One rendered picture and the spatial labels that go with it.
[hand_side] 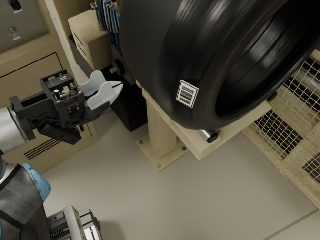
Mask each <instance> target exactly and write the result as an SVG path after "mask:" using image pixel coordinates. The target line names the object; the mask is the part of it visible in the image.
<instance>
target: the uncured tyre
mask: <svg viewBox="0 0 320 240"><path fill-rule="evenodd" d="M119 39H120V47H121V51H122V54H123V57H124V59H125V62H126V64H127V66H128V69H129V71H130V72H131V74H132V75H133V77H134V78H135V79H136V80H137V81H138V83H139V84H140V85H141V86H142V87H143V88H144V89H145V90H146V92H147V93H148V94H149V95H150V96H151V97H152V98H153V99H154V100H155V101H156V103H157V104H158V105H159V106H160V107H161V108H162V109H163V111H164V112H165V113H166V114H167V115H168V116H169V117H170V118H171V119H172V120H173V121H174V122H176V123H178V124H179V125H181V126H183V127H185V128H187V129H193V130H215V129H219V128H222V127H225V126H227V125H229V124H231V123H233V122H235V121H237V120H238V119H240V118H242V117H243V116H245V115H246V114H248V113H249V112H251V111H252V110H253V109H255V108H256V107H257V106H259V105H260V104H261V103H263V102H264V101H265V100H266V99H267V98H268V97H269V96H271V95H272V94H273V93H274V92H275V91H276V90H277V89H278V88H279V87H280V86H282V85H283V84H284V83H285V82H286V81H287V80H288V79H289V78H290V77H291V76H292V75H293V74H294V73H295V72H296V70H297V69H298V68H299V67H300V66H301V65H302V64H303V63H304V62H305V61H306V59H307V58H308V57H309V56H310V55H311V54H312V53H313V52H314V50H315V49H316V48H317V47H318V45H319V44H320V0H123V1H122V5H121V10H120V21H119ZM181 80H183V81H185V82H187V83H189V84H191V85H193V86H195V87H197V88H199V90H198V93H197V96H196V99H195V101H194V104H193V107H192V108H190V107H188V106H186V105H185V104H183V103H181V102H179V101H177V100H176V97H177V93H178V90H179V86H180V81H181Z"/></svg>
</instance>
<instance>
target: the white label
mask: <svg viewBox="0 0 320 240"><path fill-rule="evenodd" d="M198 90H199V88H197V87H195V86H193V85H191V84H189V83H187V82H185V81H183V80H181V81H180V86H179V90H178V93H177V97H176V100H177V101H179V102H181V103H183V104H185V105H186V106H188V107H190V108H192V107H193V104H194V101H195V99H196V96H197V93H198Z"/></svg>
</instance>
